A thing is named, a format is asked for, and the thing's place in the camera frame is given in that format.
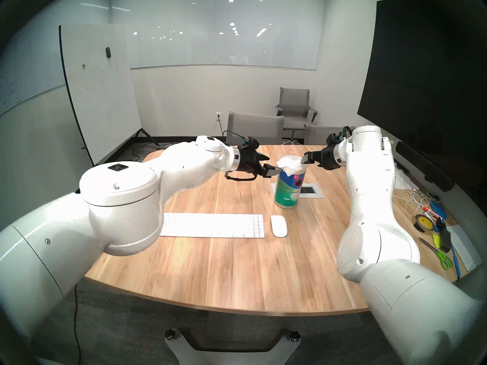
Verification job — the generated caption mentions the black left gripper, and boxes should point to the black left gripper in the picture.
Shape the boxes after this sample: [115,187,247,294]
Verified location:
[238,147,283,178]

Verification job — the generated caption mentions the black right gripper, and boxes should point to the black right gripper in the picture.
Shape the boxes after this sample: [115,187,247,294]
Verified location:
[301,143,341,169]

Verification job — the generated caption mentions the white disinfecting wipe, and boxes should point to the white disinfecting wipe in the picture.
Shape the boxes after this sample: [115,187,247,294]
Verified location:
[276,155,309,176]

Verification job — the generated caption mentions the green blue wipes canister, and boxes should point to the green blue wipes canister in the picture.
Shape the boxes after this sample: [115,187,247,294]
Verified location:
[274,155,308,209]

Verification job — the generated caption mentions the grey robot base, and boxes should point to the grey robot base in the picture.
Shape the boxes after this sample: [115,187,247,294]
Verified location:
[164,328,301,365]

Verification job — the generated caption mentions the grey mesh chair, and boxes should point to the grey mesh chair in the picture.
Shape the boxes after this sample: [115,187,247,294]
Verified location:
[226,111,285,146]
[304,125,345,146]

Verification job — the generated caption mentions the grey office chair with armrests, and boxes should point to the grey office chair with armrests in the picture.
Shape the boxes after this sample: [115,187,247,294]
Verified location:
[275,87,318,142]

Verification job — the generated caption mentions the white computer mouse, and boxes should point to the white computer mouse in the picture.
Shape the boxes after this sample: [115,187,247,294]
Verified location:
[271,215,288,238]

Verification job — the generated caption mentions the white slim keyboard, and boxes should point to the white slim keyboard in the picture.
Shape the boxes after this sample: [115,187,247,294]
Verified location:
[160,213,266,239]

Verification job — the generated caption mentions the crumpled white tissue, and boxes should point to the crumpled white tissue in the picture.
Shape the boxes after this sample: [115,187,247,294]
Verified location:
[396,170,420,190]

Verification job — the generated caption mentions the black video sound bar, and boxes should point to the black video sound bar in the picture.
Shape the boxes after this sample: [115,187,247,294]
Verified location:
[396,141,455,192]

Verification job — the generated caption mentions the yellow tape roll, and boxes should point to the yellow tape roll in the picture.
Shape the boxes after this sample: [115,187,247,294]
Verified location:
[414,214,436,233]

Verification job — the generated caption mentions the white orange glue bottle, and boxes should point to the white orange glue bottle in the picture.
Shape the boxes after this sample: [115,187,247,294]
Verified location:
[422,205,446,221]

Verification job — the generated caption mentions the blue plastic item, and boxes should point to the blue plastic item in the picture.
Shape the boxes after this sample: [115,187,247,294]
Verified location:
[430,201,449,221]

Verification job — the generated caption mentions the black block eraser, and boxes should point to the black block eraser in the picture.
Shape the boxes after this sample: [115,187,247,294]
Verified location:
[438,227,452,253]

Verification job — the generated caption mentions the blue pen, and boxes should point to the blue pen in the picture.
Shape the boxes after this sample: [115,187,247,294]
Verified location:
[451,244,461,280]

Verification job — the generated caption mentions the white paper sheet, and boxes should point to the white paper sheet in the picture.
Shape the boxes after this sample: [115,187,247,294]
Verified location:
[445,224,483,271]

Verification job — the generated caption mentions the white mobile whiteboard on stand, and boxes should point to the white mobile whiteboard on stand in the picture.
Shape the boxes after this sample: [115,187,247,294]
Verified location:
[59,24,160,167]

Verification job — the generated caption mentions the black left wrist cable loop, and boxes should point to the black left wrist cable loop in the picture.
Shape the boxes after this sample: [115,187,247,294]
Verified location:
[224,170,254,182]

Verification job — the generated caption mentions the white charger with cable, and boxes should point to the white charger with cable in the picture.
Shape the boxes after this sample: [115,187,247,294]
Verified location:
[404,189,431,217]

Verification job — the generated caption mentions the wide glass wall whiteboard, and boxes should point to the wide glass wall whiteboard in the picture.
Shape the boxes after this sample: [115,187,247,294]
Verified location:
[111,0,327,71]

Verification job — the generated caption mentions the large black wall screen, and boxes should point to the large black wall screen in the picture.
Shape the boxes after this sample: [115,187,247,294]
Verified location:
[357,0,487,201]

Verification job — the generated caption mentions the green handled scissors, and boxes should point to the green handled scissors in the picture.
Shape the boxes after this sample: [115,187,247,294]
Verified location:
[419,237,454,270]

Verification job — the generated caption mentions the thin black floor cable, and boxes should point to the thin black floor cable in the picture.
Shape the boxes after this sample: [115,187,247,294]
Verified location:
[74,284,83,365]

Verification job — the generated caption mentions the glass wall whiteboard with writing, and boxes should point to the glass wall whiteboard with writing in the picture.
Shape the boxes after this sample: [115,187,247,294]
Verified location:
[0,0,111,117]

